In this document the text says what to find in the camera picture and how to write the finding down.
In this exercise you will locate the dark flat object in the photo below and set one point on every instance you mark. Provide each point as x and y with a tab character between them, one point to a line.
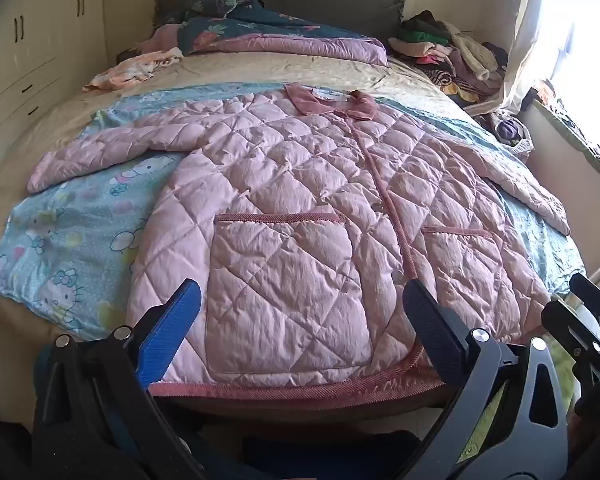
128	54

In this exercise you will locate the bed with beige sheet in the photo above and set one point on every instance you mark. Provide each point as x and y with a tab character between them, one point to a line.
230	67

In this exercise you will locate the pile of mixed clothes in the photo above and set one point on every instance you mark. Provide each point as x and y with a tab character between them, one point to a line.
445	47

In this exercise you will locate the grey padded headboard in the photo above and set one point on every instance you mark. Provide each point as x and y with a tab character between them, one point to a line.
330	5

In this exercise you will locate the dark floral pillow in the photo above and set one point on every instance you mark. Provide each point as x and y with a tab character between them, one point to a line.
220	2

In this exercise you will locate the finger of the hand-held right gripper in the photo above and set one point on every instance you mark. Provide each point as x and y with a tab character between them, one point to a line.
597	296
570	325

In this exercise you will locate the cream wardrobe with drawers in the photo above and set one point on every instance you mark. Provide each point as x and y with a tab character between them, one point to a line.
40	45

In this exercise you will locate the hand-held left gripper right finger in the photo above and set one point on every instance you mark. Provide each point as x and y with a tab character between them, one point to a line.
429	326

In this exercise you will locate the pink quilted jacket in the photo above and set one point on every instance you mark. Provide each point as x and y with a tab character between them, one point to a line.
300	185

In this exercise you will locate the clutter on window sill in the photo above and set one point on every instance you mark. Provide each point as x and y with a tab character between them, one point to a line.
570	120

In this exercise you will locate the pink pillow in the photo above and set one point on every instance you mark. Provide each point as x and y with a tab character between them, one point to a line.
164	36

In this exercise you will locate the person's dark blue pants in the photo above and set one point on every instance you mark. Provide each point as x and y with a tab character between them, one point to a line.
320	455

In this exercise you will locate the peach and white crumpled cloth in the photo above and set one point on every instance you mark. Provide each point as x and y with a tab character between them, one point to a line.
130	67

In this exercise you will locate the window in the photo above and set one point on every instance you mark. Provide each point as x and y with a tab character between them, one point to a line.
587	45

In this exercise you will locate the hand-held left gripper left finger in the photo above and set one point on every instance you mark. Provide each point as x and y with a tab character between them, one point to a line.
171	324

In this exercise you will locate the basket of dark clothes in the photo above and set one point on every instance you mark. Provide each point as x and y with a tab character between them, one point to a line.
510	130

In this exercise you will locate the blue cartoon cat printed sheet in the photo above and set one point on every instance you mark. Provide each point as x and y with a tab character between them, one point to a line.
65	240

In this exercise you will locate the cream curtain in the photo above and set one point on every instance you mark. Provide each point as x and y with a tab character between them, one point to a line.
535	25

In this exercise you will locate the dark floral quilt, pink lining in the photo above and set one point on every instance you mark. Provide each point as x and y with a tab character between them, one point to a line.
280	35

